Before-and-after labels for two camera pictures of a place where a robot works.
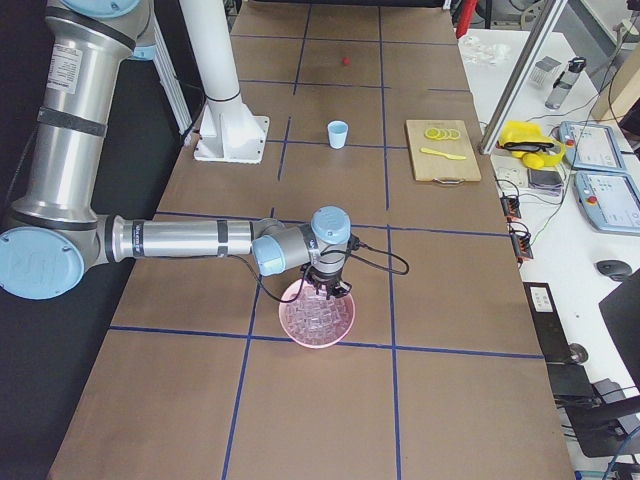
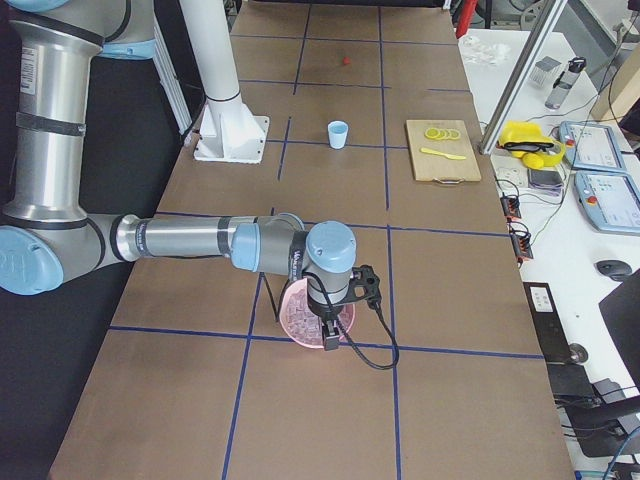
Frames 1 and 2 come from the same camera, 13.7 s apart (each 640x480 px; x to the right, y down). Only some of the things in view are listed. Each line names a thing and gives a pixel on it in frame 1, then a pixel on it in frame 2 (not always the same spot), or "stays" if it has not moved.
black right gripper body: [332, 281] → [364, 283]
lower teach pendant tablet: [611, 201] stays
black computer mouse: [615, 269] stays
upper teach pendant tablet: [590, 146] stays
